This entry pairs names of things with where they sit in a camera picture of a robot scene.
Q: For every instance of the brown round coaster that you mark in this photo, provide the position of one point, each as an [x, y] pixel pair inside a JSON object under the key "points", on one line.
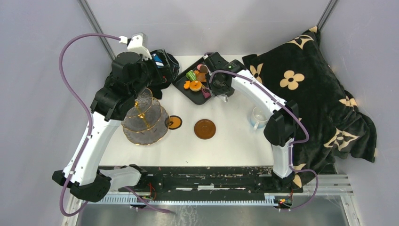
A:
{"points": [[204, 129]]}

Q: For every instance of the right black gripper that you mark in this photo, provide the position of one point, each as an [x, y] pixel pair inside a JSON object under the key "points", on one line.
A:
{"points": [[211, 63]]}

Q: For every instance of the white mug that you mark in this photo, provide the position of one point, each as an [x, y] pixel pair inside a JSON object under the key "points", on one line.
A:
{"points": [[258, 119]]}

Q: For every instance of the orange flower cookie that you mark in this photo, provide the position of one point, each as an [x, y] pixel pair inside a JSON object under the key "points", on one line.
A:
{"points": [[187, 85]]}

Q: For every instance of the black flower-print cloth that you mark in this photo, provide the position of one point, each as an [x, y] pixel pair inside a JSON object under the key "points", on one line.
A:
{"points": [[168, 68]]}

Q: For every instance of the black floral blanket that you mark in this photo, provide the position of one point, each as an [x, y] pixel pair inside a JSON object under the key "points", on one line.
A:
{"points": [[297, 71]]}

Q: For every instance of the metal tongs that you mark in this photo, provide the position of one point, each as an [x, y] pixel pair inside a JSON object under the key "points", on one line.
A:
{"points": [[223, 98]]}

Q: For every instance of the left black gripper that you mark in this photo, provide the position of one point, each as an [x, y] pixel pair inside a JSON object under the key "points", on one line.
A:
{"points": [[166, 67]]}

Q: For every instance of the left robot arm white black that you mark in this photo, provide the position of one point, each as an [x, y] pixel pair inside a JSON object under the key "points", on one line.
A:
{"points": [[82, 175]]}

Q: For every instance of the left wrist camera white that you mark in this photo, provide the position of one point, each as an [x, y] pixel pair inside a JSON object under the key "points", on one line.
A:
{"points": [[137, 44]]}

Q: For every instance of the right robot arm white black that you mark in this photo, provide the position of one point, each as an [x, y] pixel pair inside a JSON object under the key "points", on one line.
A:
{"points": [[282, 116]]}

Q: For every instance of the green cake slice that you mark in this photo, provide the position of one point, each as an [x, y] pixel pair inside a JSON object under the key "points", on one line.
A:
{"points": [[190, 75]]}

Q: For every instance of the orange black round coaster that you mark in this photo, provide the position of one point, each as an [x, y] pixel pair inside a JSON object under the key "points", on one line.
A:
{"points": [[175, 122]]}

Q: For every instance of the black serving tray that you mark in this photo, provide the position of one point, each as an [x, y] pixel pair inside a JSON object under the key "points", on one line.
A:
{"points": [[196, 97]]}

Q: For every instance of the orange donut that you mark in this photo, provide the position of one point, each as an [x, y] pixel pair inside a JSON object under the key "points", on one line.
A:
{"points": [[195, 86]]}

